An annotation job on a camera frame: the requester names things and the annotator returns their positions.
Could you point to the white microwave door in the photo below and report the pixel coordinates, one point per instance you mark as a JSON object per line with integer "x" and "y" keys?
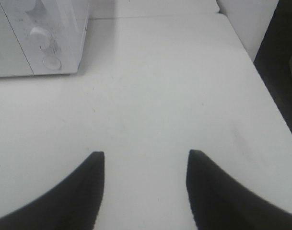
{"x": 12, "y": 59}

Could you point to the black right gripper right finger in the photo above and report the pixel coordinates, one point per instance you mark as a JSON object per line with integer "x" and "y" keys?
{"x": 219, "y": 202}

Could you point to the white timer knob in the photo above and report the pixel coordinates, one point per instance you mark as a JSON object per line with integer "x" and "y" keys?
{"x": 39, "y": 31}

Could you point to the upper white power knob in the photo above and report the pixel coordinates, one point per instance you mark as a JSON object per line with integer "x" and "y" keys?
{"x": 38, "y": 10}

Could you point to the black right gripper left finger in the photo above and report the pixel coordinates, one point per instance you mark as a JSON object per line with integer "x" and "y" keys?
{"x": 71, "y": 205}

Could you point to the white microwave oven body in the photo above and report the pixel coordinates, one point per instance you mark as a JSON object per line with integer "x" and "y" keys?
{"x": 66, "y": 21}

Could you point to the round white door button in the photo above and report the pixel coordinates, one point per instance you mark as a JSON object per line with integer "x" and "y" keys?
{"x": 52, "y": 63}

